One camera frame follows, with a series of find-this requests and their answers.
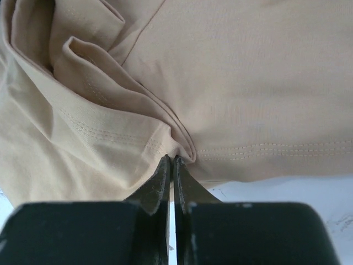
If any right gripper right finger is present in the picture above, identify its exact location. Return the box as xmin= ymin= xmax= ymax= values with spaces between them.
xmin=173 ymin=157 xmax=339 ymax=265

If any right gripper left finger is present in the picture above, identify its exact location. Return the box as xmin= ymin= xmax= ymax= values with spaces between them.
xmin=1 ymin=156 xmax=170 ymax=264

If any tan beige t-shirt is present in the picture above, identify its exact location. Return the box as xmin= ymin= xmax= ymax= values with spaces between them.
xmin=1 ymin=1 xmax=352 ymax=206

